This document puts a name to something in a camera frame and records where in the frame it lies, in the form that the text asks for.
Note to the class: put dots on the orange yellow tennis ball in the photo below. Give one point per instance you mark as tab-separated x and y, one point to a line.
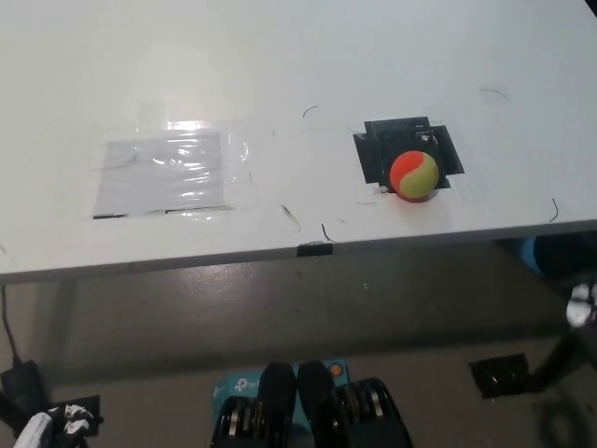
413	175

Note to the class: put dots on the teal router box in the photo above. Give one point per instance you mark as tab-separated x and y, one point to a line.
233	385

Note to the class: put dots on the black power adapter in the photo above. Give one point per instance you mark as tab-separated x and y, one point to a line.
21	382

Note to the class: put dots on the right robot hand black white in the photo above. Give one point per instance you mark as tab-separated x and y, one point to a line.
580	304

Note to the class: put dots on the grey sheet under clear tape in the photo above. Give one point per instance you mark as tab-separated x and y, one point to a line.
158	172

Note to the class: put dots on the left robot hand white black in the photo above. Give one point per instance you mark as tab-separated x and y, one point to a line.
42	427

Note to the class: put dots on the short black tape strip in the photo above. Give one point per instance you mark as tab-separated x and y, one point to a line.
315	250

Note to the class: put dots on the blue object under table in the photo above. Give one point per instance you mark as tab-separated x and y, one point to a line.
529	252

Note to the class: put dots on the black tape patch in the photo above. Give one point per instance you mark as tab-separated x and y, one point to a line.
401	137

